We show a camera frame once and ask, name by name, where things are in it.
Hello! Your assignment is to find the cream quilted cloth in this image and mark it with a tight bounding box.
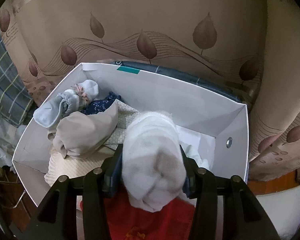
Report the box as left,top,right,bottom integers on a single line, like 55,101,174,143
44,100,141,188

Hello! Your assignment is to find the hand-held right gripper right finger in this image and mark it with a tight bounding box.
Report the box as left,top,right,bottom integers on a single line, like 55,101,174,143
179,145,288,240

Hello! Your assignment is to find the white shoe box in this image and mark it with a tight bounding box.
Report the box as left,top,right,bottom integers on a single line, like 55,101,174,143
12,62,249,208

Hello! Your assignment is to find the blue checked cloth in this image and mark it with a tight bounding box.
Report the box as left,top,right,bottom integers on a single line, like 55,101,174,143
97,59,253,105

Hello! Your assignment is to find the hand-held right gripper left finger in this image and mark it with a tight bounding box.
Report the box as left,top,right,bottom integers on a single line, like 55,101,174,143
11,145,123,240

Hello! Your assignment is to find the red underwear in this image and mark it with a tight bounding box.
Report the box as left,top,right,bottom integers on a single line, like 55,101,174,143
80,190,198,240

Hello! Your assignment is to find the white cloth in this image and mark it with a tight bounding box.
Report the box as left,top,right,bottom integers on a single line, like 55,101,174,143
180,143,211,171

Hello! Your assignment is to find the grey-beige cloth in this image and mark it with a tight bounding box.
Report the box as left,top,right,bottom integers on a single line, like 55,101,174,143
52,102,119,159

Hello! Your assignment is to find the light blue floral sock bundle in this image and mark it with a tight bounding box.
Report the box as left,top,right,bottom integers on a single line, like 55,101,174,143
33,79,99,128

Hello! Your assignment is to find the grey-green bed cover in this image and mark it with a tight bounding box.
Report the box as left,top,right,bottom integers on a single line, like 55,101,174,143
247,184,300,240

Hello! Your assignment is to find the navy speckled underwear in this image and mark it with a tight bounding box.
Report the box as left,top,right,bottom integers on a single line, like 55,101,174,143
80,91,122,116

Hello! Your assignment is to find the leaf pattern curtain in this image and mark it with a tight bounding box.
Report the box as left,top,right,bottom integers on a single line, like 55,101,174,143
0,0,300,180

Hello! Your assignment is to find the white sock bundle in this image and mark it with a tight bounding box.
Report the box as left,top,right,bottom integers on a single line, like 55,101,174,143
121,110,188,213

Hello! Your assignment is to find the grey plaid pillow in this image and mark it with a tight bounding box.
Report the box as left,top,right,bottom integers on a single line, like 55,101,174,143
0,33,34,128

